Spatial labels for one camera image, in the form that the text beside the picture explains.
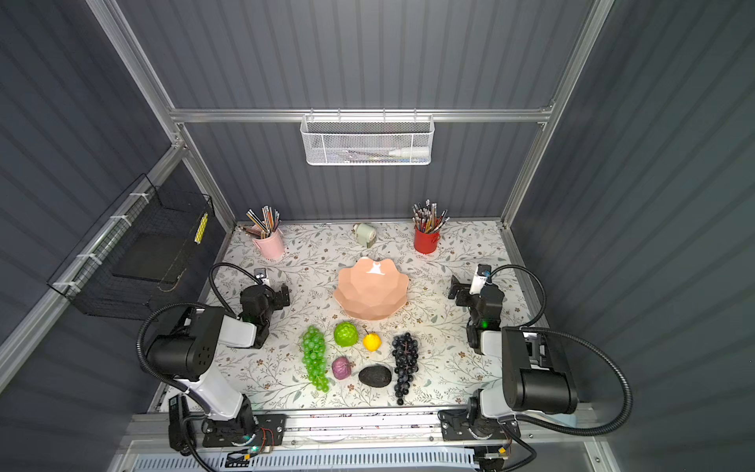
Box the green grape bunch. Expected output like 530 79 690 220
301 326 330 393

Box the dark purple grape bunch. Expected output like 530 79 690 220
391 332 419 405

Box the green custard apple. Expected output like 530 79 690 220
333 322 360 347

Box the purple fig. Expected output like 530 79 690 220
331 356 353 381

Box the pink faceted fruit bowl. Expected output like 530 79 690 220
333 258 409 322

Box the yellow lemon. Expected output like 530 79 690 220
363 332 383 352

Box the dark avocado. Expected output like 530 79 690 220
358 365 392 389

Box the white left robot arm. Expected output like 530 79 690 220
137 283 290 448

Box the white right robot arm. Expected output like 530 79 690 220
438 275 578 441

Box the pink pencil cup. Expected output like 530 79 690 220
253 229 285 261

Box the red pencil cup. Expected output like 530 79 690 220
414 229 440 255

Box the floral table mat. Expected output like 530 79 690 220
206 221 533 410

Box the small green tape dispenser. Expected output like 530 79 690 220
352 222 378 248

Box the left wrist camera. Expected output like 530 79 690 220
253 267 271 285

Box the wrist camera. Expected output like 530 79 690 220
469 264 493 295
253 267 271 285

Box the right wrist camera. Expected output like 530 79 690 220
469 264 493 295

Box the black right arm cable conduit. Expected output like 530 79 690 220
488 264 633 438

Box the black wire wall basket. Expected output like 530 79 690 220
47 179 224 321

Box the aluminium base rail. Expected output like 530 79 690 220
116 406 591 454

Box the white wire mesh basket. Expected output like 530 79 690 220
300 115 436 166

